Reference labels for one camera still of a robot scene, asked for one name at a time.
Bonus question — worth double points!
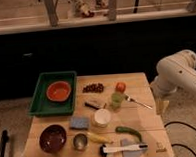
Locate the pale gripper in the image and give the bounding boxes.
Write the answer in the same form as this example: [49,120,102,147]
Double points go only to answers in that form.
[154,94,169,115]

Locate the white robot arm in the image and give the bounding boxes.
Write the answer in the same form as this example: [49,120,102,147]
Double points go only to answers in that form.
[150,49,196,115]

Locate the green plastic cup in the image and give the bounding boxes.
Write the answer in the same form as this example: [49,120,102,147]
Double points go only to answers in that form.
[111,92,124,109]

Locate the white paper cup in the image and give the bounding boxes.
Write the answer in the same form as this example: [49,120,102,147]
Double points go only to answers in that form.
[93,109,111,127]

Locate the small metal cup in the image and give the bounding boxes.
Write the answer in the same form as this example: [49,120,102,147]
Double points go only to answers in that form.
[73,133,88,150]

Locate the green chili pepper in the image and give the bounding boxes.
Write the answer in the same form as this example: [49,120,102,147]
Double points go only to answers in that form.
[115,126,142,142]

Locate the grey cloth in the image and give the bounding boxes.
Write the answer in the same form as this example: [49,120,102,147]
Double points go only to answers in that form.
[120,138,147,157]

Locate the dark grape bunch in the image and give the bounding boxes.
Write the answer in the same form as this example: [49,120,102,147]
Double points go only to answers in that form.
[82,83,104,93]

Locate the black and white eraser block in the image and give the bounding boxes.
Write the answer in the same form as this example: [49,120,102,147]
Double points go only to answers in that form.
[84,101,105,110]

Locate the yellow banana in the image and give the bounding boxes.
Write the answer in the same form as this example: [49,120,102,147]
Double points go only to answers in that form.
[87,132,112,144]

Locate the blue sponge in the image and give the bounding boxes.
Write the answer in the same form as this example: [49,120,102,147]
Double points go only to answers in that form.
[69,116,89,130]

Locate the orange bowl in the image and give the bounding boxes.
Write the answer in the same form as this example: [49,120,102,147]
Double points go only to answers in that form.
[46,81,71,102]

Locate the dark brown bowl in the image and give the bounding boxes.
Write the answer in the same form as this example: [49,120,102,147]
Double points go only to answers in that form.
[39,124,67,154]

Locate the green plastic tray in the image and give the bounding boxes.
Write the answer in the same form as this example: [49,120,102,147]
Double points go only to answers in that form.
[29,70,77,118]

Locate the black stand left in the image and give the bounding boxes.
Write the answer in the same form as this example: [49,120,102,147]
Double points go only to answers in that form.
[0,130,9,157]

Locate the black cable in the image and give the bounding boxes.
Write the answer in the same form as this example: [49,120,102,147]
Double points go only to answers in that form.
[163,119,196,157]

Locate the white handled brush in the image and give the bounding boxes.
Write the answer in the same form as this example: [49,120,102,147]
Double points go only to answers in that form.
[99,144,148,157]

